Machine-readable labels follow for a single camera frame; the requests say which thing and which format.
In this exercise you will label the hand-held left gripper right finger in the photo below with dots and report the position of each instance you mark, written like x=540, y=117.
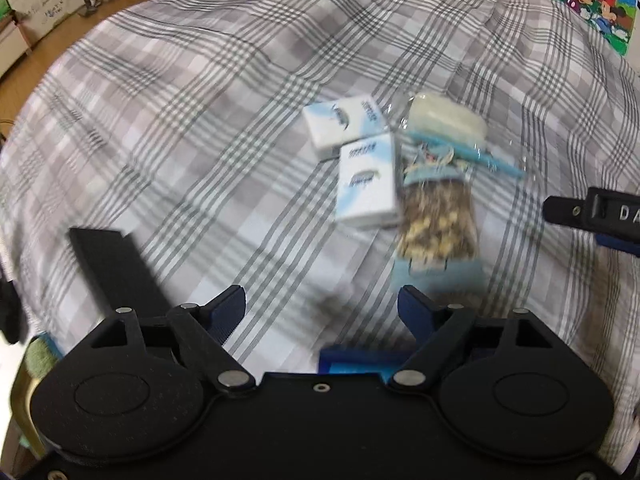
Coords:
x=415, y=311

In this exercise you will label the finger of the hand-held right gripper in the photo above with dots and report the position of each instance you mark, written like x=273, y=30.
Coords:
x=590, y=210

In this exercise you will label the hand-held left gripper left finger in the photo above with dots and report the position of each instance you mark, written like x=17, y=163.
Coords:
x=227, y=311

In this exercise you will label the blue tissue box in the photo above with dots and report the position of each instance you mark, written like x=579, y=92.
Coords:
x=360, y=360

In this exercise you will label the brown snack packet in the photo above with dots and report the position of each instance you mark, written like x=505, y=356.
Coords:
x=437, y=215

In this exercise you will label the white pocket tissue pack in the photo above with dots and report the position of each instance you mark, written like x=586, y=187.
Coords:
x=367, y=182
x=345, y=122

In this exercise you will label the white pad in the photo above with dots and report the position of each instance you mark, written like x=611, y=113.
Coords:
x=445, y=117

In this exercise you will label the gold metal tin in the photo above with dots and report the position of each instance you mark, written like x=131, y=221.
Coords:
x=25, y=410

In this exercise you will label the cartoon poster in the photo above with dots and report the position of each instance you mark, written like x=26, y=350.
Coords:
x=600, y=0

